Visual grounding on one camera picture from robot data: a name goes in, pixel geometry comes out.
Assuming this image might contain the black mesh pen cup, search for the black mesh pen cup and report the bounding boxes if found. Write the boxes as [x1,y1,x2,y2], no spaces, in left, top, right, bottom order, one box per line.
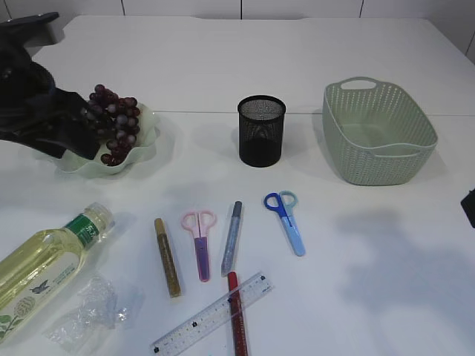
[237,95,286,168]

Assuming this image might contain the clear plastic sheet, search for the clear plastic sheet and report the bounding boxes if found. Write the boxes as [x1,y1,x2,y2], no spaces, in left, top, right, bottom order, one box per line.
[43,274,145,355]

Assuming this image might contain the clear plastic ruler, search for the clear plastic ruler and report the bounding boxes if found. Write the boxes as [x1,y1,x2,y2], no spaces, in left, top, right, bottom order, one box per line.
[150,273,273,355]

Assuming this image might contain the pink purple scissors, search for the pink purple scissors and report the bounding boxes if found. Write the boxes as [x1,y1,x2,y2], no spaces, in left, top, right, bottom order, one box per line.
[181,210,217,282]

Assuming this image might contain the blue scissors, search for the blue scissors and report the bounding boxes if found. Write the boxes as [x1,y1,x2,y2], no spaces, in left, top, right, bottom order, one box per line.
[263,191,306,257]

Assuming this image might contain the gold glitter pen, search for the gold glitter pen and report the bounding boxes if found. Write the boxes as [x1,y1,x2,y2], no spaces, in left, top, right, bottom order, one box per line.
[154,218,182,298]

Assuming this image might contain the yellow tea bottle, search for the yellow tea bottle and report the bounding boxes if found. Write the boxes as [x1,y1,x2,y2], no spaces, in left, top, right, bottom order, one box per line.
[1,202,114,343]

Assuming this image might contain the silver glitter pen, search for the silver glitter pen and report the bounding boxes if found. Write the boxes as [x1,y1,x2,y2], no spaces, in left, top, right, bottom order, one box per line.
[221,201,243,277]

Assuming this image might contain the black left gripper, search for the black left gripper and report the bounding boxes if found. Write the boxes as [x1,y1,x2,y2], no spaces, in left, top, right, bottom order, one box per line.
[1,62,100,159]

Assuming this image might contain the green plastic basket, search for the green plastic basket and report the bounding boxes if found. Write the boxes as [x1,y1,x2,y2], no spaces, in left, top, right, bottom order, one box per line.
[322,77,438,186]

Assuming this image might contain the purple grape bunch with leaves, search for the purple grape bunch with leaves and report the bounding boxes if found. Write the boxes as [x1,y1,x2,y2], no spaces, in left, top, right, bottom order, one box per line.
[82,84,140,166]

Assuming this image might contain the red glitter pen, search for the red glitter pen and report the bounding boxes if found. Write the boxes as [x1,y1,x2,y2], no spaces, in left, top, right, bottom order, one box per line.
[229,291,249,356]

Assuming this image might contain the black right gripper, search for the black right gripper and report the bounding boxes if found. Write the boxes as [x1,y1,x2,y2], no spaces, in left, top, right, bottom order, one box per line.
[460,189,475,228]

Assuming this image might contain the pale green wavy plate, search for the pale green wavy plate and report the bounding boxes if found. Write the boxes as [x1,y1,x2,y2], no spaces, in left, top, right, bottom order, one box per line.
[32,103,157,177]

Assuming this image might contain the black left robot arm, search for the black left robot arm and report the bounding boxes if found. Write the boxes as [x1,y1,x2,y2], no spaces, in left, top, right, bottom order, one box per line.
[1,12,100,159]

